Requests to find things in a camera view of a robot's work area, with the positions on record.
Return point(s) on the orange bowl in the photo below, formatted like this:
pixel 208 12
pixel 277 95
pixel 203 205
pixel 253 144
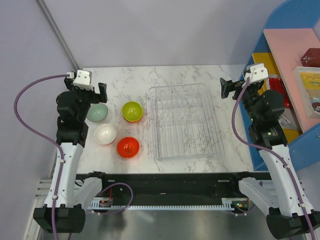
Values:
pixel 128 147
pixel 132 118

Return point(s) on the red snack packet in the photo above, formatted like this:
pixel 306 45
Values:
pixel 276 83

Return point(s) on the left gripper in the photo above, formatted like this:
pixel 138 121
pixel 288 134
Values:
pixel 96 97

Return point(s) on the white bowl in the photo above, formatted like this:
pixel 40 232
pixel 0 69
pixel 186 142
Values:
pixel 105 134

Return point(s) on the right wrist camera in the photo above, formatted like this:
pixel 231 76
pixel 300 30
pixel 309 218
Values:
pixel 255 73

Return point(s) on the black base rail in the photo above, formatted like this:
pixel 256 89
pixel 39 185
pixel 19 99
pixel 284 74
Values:
pixel 173 188

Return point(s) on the silver foil packet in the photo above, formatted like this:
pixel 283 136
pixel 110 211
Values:
pixel 288 120

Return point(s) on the yellow shelf board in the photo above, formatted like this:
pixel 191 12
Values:
pixel 268 60

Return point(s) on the pale green ceramic bowl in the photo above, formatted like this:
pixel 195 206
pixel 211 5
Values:
pixel 97 112

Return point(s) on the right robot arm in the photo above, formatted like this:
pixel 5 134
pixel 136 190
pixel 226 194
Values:
pixel 288 213

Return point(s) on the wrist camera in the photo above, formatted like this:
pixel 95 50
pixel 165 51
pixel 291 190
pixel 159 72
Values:
pixel 83 80
pixel 255 73

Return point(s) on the pink shelf board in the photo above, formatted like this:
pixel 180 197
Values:
pixel 287 47

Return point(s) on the dark red box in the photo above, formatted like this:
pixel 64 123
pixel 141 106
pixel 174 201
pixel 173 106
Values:
pixel 311 58

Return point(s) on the white cable duct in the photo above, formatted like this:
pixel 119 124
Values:
pixel 100 204

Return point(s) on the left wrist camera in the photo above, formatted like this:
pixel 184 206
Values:
pixel 83 80

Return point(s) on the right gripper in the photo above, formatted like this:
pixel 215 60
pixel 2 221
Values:
pixel 230 85

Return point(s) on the white wire dish rack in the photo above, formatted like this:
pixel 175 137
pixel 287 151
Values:
pixel 183 122

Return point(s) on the white framed picture book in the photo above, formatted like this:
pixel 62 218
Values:
pixel 308 92

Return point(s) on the blue shelf unit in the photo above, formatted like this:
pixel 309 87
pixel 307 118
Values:
pixel 305 150

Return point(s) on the orange bowl front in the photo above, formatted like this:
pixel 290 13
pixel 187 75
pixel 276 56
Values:
pixel 128 147

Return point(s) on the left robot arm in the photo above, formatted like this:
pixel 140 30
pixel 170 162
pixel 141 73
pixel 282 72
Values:
pixel 64 209

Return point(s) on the lime green bowl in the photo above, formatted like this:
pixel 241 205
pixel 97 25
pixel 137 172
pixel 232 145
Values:
pixel 132 107

